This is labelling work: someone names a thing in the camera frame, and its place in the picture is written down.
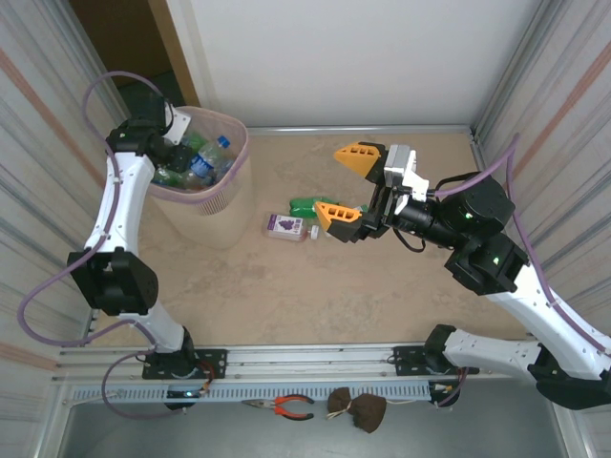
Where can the grape juice bottle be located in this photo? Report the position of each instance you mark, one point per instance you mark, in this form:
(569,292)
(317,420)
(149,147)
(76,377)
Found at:
(286,226)

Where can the Ganten water bottle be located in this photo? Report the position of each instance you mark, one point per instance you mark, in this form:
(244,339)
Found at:
(207,160)

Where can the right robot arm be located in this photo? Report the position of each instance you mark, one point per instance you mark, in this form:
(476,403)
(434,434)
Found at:
(549,310)

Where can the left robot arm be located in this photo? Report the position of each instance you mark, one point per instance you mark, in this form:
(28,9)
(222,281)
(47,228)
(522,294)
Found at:
(119,205)

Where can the beige ribbed waste bin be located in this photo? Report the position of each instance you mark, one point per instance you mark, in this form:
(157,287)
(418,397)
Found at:
(229,219)

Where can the brown wooden door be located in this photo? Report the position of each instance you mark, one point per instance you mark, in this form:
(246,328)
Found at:
(124,38)

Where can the brown cloth bundle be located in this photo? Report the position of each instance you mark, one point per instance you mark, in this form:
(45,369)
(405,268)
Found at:
(367,410)

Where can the grey metal shelf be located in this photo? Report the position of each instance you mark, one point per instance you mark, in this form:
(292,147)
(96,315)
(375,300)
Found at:
(191,439)

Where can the aluminium table edge rail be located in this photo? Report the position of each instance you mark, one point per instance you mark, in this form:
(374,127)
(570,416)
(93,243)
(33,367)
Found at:
(358,129)

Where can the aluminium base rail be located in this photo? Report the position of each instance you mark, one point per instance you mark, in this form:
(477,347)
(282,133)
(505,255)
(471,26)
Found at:
(310,358)

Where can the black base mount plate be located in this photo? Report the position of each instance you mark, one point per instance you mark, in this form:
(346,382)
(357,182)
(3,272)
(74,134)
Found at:
(215,360)
(406,360)

